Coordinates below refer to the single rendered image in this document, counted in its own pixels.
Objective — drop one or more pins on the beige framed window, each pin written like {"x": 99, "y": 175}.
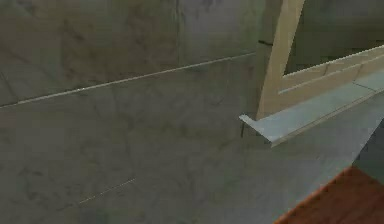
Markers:
{"x": 283, "y": 60}

